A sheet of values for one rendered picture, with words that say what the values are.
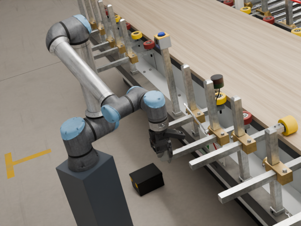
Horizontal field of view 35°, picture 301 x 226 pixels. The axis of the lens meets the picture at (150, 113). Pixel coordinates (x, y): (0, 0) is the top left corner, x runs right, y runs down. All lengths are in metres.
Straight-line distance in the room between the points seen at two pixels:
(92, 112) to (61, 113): 2.05
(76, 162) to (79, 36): 0.74
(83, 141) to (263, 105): 1.01
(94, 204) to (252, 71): 1.20
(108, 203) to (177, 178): 0.75
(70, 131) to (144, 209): 0.93
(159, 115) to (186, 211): 1.25
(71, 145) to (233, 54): 1.15
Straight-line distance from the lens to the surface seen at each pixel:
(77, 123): 2.71
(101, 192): 2.87
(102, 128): 2.75
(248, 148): 2.09
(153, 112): 2.10
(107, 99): 2.15
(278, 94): 2.55
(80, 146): 2.72
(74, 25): 2.49
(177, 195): 3.37
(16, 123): 4.86
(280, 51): 3.00
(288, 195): 2.34
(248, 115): 2.39
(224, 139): 2.34
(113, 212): 3.01
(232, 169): 2.39
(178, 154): 2.29
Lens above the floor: 2.19
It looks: 30 degrees down
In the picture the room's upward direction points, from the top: 13 degrees counter-clockwise
